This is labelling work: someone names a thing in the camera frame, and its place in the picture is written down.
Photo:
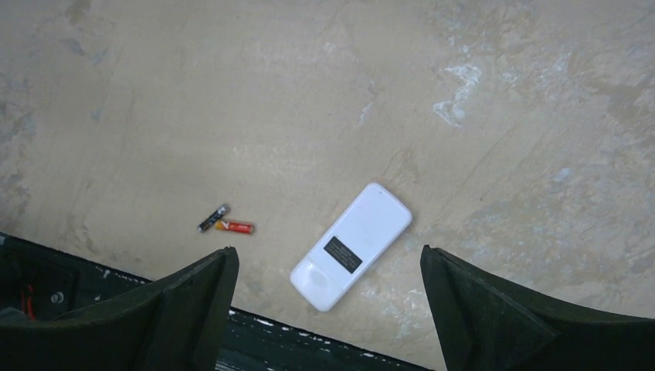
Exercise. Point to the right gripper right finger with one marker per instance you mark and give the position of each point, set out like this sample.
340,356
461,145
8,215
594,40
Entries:
485,322

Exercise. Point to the white remote control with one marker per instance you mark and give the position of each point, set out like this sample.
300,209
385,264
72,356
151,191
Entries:
359,236

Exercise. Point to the black base bar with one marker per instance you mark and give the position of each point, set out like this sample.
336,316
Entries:
41,284

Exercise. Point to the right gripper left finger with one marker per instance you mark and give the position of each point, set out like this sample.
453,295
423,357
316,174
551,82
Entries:
174,323

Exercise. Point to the black battery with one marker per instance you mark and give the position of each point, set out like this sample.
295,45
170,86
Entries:
213,218

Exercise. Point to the red orange battery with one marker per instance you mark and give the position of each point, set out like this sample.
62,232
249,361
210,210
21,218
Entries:
235,226

